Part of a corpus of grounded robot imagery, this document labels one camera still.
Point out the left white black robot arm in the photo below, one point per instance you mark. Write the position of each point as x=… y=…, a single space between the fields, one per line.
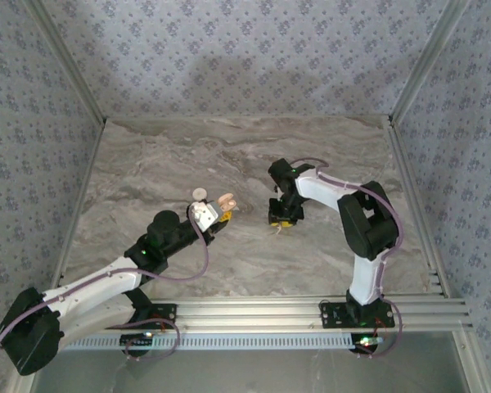
x=94 y=282

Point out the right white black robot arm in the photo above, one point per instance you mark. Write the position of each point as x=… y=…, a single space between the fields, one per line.
x=323 y=192

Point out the white round disc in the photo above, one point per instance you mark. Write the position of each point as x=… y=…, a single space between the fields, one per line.
x=199 y=193

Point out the aluminium base mounting beam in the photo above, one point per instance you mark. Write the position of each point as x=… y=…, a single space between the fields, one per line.
x=245 y=313

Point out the aluminium table side rail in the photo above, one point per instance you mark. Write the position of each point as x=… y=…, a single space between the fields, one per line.
x=409 y=184
x=86 y=180

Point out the aluminium frame corner post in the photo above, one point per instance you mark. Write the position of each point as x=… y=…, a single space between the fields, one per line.
x=70 y=61
x=427 y=61

